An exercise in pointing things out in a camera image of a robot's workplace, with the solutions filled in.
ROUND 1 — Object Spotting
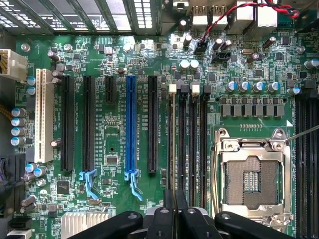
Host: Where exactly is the silver CPU socket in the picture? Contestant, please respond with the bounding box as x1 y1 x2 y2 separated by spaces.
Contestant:
211 127 295 228

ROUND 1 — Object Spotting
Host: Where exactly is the long black expansion slot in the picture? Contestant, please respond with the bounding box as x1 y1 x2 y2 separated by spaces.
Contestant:
79 75 101 200
60 75 75 173
147 75 159 174

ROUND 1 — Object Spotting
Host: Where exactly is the short black expansion slot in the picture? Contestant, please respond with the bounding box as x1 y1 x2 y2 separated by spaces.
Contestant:
104 75 117 105

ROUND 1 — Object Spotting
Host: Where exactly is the silver finned heatsink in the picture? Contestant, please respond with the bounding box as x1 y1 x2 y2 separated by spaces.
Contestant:
60 211 112 239

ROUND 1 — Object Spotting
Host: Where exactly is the black board connector block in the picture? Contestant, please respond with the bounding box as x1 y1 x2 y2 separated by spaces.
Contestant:
0 153 27 218

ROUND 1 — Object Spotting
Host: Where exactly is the white power connector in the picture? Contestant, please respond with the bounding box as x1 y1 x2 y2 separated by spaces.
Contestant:
0 49 28 82

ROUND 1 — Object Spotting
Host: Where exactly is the green Dell motherboard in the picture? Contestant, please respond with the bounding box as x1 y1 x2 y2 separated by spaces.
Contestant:
13 14 319 239

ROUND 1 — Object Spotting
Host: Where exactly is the silver rear port block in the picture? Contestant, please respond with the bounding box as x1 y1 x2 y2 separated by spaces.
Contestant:
251 6 279 42
190 4 209 32
208 4 229 32
228 4 255 36

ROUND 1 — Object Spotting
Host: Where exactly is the thin silver locking lever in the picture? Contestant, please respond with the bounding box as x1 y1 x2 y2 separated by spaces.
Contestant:
286 125 319 144
211 134 222 218

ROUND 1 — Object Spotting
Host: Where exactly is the white PCI expansion slot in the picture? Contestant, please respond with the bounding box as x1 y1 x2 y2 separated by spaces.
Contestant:
34 68 55 164

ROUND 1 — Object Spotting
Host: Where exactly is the blue expansion slot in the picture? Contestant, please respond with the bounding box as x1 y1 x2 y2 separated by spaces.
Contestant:
124 75 144 202

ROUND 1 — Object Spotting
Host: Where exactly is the red black twisted wire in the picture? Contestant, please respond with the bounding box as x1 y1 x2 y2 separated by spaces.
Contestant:
200 0 300 48

